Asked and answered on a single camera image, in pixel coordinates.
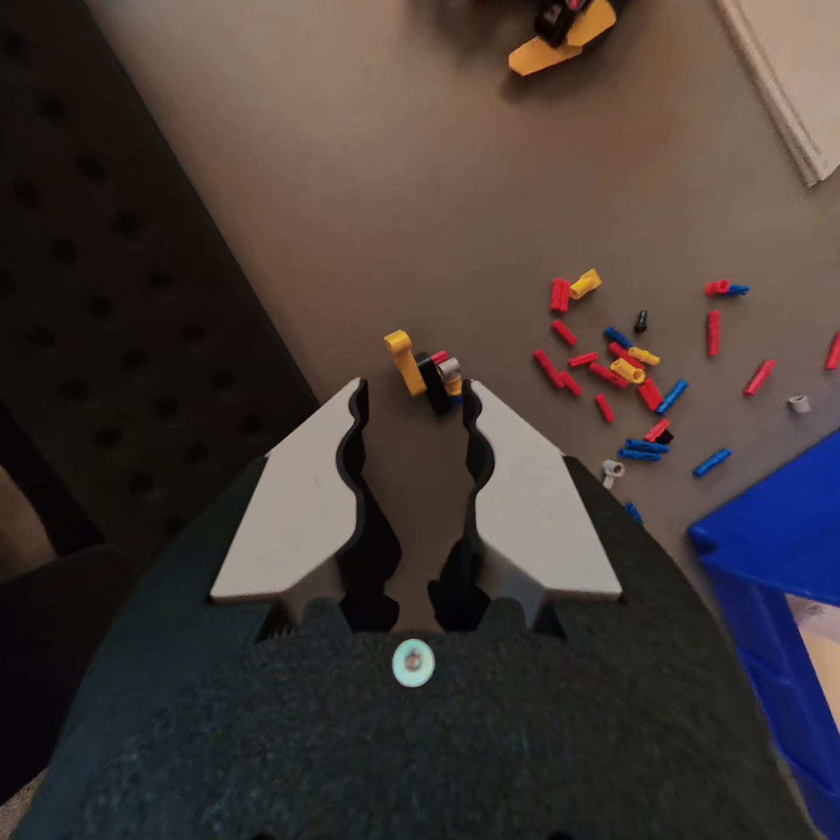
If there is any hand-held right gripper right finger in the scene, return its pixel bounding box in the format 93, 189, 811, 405
428, 378, 623, 631

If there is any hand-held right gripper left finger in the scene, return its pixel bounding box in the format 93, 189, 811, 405
209, 377, 402, 631

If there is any yellow black lego subassembly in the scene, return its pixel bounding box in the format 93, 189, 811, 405
382, 329, 466, 416

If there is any lego car chassis assembly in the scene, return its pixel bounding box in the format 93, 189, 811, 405
507, 0, 632, 77

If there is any lego instruction booklet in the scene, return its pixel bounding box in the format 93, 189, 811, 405
714, 0, 840, 189

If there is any pile of red blue pins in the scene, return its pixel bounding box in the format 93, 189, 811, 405
530, 267, 840, 527

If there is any blue plastic bin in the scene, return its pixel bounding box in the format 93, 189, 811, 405
686, 430, 840, 840

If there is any black perforated board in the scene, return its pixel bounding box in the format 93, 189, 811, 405
0, 0, 403, 581

